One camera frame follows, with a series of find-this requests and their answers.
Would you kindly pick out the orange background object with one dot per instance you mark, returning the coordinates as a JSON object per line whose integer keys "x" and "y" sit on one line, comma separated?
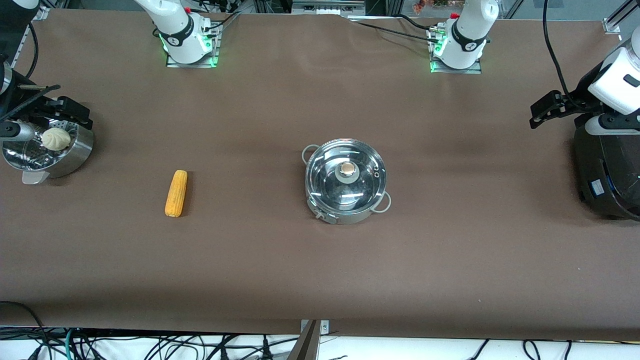
{"x": 422, "y": 5}

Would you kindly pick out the grey steel cooking pot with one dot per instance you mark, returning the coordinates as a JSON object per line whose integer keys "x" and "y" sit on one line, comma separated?
{"x": 345, "y": 218}

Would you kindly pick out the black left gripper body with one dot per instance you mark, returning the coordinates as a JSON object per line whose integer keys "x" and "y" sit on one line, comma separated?
{"x": 580, "y": 93}

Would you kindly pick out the small metal bracket plate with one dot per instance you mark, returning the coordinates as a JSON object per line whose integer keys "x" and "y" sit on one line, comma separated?
{"x": 325, "y": 327}

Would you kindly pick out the yellow corn cob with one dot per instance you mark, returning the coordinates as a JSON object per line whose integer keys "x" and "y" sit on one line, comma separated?
{"x": 176, "y": 194}

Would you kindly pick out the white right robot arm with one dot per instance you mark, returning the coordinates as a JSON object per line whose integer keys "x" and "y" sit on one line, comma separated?
{"x": 182, "y": 47}

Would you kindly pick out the black rice cooker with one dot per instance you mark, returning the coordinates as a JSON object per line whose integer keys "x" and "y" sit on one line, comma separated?
{"x": 607, "y": 175}

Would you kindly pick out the steel steamer pot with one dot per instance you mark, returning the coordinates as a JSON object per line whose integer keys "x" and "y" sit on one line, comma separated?
{"x": 70, "y": 160}

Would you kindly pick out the aluminium frame profile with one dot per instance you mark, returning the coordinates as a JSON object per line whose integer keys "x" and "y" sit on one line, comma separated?
{"x": 614, "y": 26}

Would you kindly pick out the silver background frame bar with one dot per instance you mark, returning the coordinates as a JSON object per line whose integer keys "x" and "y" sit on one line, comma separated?
{"x": 325, "y": 7}

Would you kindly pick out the aluminium table edge profile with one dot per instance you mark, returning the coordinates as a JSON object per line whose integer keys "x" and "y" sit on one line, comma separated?
{"x": 40, "y": 12}

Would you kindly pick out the glass pot lid with knob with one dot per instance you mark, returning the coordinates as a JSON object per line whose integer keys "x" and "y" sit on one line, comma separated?
{"x": 327, "y": 190}

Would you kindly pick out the brown table cover sheet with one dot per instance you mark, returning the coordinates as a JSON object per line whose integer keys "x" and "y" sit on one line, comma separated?
{"x": 250, "y": 275}

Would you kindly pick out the dark grey metal post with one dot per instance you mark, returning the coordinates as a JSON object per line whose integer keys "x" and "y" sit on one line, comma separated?
{"x": 306, "y": 347}

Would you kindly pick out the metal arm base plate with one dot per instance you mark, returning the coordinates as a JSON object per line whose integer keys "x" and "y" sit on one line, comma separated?
{"x": 175, "y": 65}
{"x": 450, "y": 71}

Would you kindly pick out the white steamed bun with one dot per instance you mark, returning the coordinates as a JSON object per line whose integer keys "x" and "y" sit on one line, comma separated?
{"x": 56, "y": 140}

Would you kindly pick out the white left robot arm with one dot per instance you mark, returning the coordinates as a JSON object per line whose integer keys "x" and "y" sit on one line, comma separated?
{"x": 462, "y": 57}

